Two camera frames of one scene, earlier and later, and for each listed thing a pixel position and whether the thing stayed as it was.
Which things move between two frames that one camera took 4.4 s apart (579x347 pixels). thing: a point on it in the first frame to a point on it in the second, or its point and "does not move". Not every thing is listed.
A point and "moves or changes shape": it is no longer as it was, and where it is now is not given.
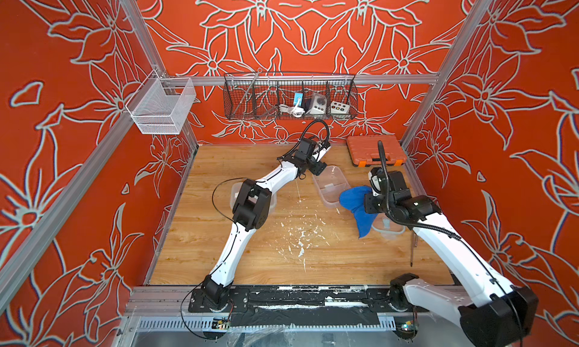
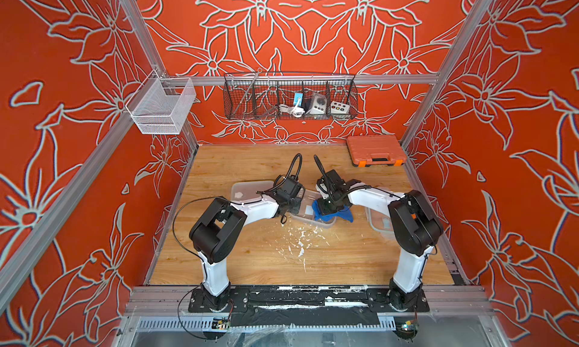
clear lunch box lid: (387, 227) does not move
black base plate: (305, 306) does not move
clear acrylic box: (161, 105) does not move
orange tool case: (364, 149) does not move
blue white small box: (296, 96) does not move
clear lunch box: (330, 183) moves or changes shape
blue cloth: (353, 198) to (344, 213)
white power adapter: (320, 104) does not move
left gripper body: (316, 168) to (293, 206)
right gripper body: (377, 204) to (329, 206)
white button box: (338, 109) does not move
